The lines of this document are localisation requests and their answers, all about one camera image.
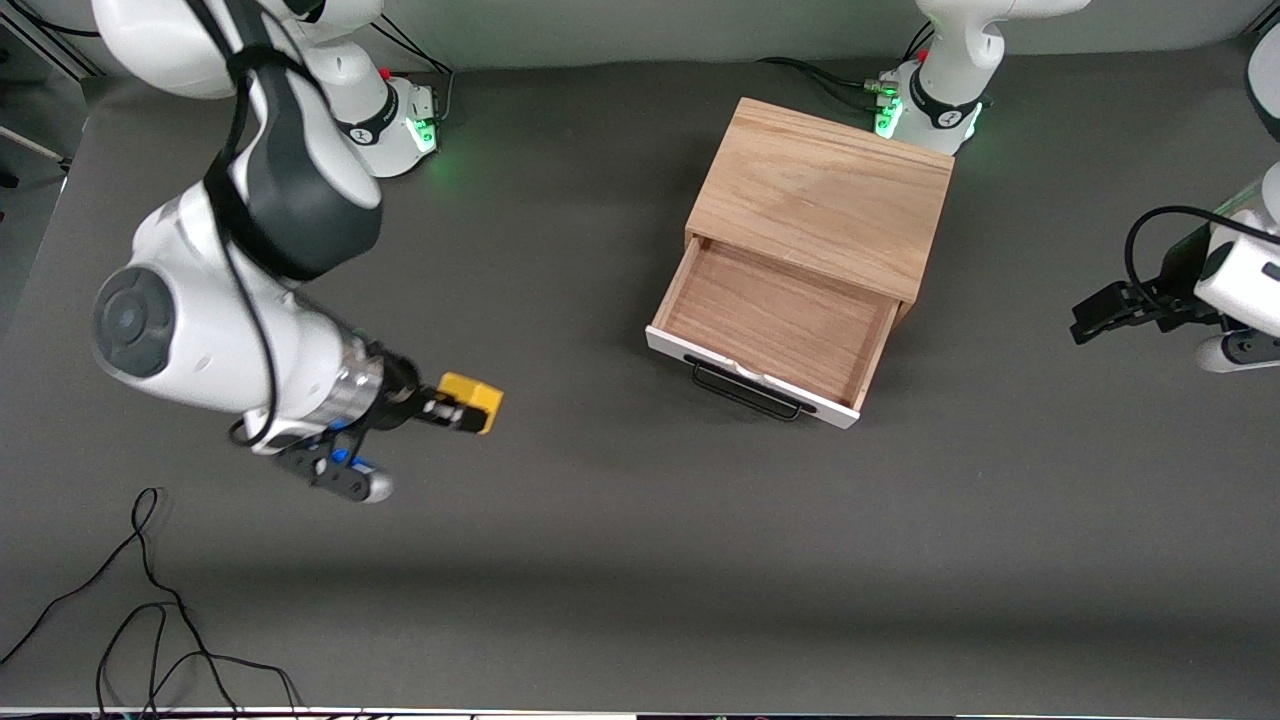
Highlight white drawer with black handle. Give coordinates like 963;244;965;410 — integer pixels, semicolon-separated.
646;234;901;430

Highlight wooden drawer cabinet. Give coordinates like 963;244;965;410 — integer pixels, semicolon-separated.
684;96;955;333

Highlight thin black loose cable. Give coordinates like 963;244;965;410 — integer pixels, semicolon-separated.
0;487;306;717

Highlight yellow wooden block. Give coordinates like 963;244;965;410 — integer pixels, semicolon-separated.
438;371;505;437

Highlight black right arm base cables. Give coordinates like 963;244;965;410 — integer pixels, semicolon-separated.
375;20;457;129

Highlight aluminium frame rail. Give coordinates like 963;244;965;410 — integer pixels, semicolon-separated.
0;0;106;166

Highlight black arm base cables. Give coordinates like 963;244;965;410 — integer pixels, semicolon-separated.
757;22;938;113
375;20;457;129

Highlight black left arm base cables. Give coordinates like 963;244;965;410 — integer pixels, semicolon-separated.
757;22;938;113

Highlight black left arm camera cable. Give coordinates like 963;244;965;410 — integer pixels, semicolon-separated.
1124;205;1280;303

